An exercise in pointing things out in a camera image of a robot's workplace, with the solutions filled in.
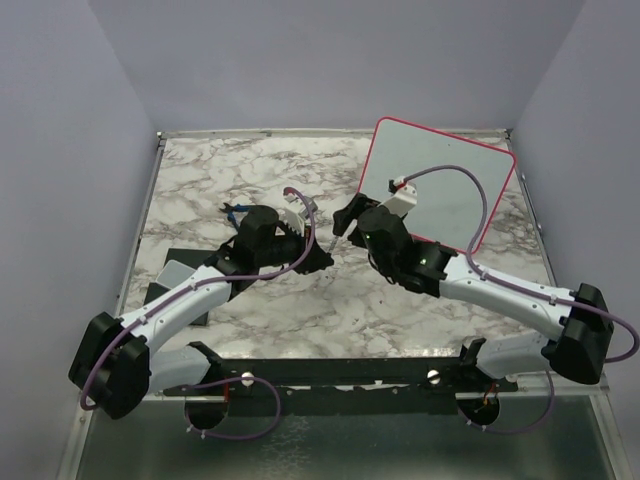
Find black foam pad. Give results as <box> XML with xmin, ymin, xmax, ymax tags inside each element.
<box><xmin>140</xmin><ymin>247</ymin><xmax>221</xmax><ymax>327</ymax></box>

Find white marker pen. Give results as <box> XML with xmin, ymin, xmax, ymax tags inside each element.
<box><xmin>327</xmin><ymin>236</ymin><xmax>341</xmax><ymax>255</ymax></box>

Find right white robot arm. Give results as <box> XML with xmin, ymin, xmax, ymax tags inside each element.
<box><xmin>333</xmin><ymin>185</ymin><xmax>614</xmax><ymax>391</ymax></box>

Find blue handled pliers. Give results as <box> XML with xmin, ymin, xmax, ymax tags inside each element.
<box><xmin>220</xmin><ymin>202</ymin><xmax>251</xmax><ymax>231</ymax></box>

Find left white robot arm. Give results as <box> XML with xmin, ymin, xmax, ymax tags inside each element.
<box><xmin>68</xmin><ymin>199</ymin><xmax>333</xmax><ymax>419</ymax></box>

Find red framed whiteboard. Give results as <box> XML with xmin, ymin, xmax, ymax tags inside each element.
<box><xmin>358</xmin><ymin>117</ymin><xmax>516</xmax><ymax>251</ymax></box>

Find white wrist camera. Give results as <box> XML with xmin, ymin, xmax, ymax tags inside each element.
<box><xmin>382</xmin><ymin>177</ymin><xmax>417</xmax><ymax>219</ymax></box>
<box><xmin>284</xmin><ymin>192</ymin><xmax>318</xmax><ymax>236</ymax></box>

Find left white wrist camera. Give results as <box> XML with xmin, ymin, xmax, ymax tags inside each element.
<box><xmin>284</xmin><ymin>192</ymin><xmax>318</xmax><ymax>236</ymax></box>

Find grey whiteboard eraser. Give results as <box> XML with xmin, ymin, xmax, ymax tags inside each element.
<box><xmin>155</xmin><ymin>260</ymin><xmax>194</xmax><ymax>290</ymax></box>

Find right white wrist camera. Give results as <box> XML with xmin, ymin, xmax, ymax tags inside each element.
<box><xmin>382</xmin><ymin>177</ymin><xmax>417</xmax><ymax>219</ymax></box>

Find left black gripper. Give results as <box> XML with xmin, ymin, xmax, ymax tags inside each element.
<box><xmin>257</xmin><ymin>222</ymin><xmax>335</xmax><ymax>276</ymax></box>

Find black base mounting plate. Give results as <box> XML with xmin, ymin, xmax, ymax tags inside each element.
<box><xmin>164</xmin><ymin>343</ymin><xmax>517</xmax><ymax>417</ymax></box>

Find aluminium table frame rail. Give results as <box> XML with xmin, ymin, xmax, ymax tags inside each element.
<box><xmin>113</xmin><ymin>131</ymin><xmax>166</xmax><ymax>317</ymax></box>

